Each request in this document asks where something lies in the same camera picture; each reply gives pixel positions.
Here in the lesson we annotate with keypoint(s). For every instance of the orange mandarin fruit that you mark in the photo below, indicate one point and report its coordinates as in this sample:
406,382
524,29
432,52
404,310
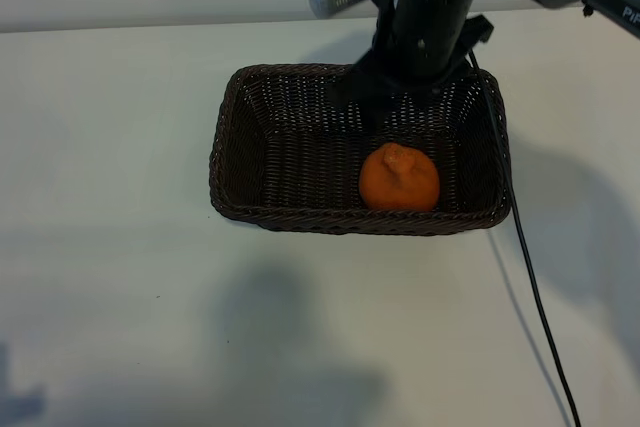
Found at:
400,182

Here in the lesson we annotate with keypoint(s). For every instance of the dark brown wicker basket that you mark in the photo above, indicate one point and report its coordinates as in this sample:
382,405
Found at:
300,172

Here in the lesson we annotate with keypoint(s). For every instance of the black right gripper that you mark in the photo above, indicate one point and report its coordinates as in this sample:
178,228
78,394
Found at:
430,42

